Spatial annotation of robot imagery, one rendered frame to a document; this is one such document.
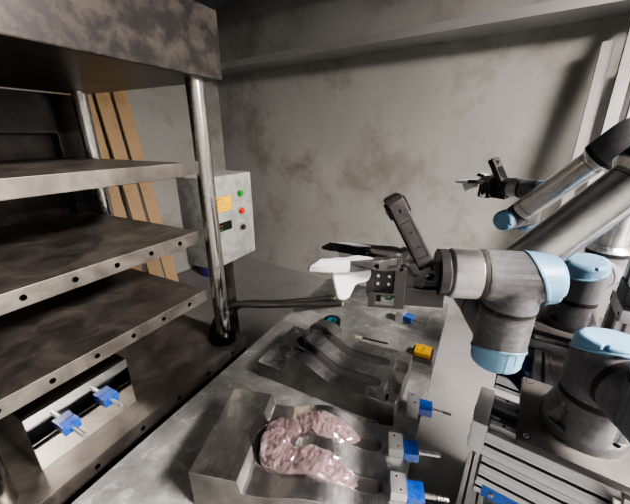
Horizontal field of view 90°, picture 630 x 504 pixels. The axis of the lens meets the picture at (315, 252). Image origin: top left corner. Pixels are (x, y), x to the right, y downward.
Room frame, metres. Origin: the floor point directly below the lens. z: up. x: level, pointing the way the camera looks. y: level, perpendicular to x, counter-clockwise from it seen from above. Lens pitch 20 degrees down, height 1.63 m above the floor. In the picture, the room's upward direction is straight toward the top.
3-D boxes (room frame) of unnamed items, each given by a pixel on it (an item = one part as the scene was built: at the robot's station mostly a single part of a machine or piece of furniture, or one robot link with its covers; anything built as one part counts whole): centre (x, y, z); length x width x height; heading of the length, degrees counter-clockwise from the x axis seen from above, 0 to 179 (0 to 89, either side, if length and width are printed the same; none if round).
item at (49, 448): (0.83, 0.89, 0.87); 0.50 x 0.27 x 0.17; 62
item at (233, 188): (1.46, 0.45, 0.74); 0.30 x 0.22 x 1.47; 152
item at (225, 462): (0.59, 0.02, 0.86); 0.50 x 0.26 x 0.11; 80
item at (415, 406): (0.76, -0.36, 0.83); 0.13 x 0.05 x 0.05; 71
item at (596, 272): (0.93, -0.86, 1.20); 0.13 x 0.12 x 0.14; 120
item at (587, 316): (0.92, -0.86, 1.09); 0.15 x 0.15 x 0.10
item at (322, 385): (0.94, -0.07, 0.87); 0.50 x 0.26 x 0.14; 62
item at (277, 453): (0.59, 0.01, 0.90); 0.26 x 0.18 x 0.08; 80
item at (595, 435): (0.51, -0.58, 1.09); 0.15 x 0.15 x 0.10
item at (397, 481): (0.49, -0.24, 0.86); 0.13 x 0.05 x 0.05; 80
